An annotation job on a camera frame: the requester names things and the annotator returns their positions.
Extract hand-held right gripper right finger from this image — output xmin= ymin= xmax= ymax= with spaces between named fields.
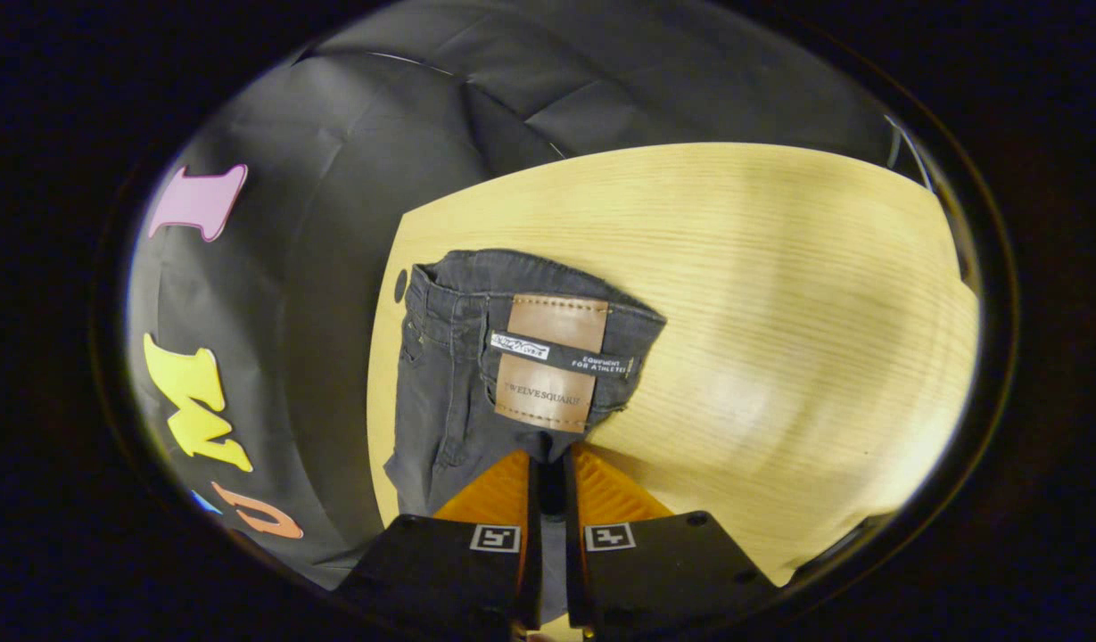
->
xmin=561 ymin=441 xmax=782 ymax=639

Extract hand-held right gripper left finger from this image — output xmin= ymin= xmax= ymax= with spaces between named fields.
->
xmin=334 ymin=449 xmax=543 ymax=638

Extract dark grey jeans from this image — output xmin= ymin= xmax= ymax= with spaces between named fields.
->
xmin=383 ymin=248 xmax=669 ymax=625

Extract black backdrop cloth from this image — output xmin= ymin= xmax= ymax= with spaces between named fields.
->
xmin=124 ymin=0 xmax=905 ymax=589

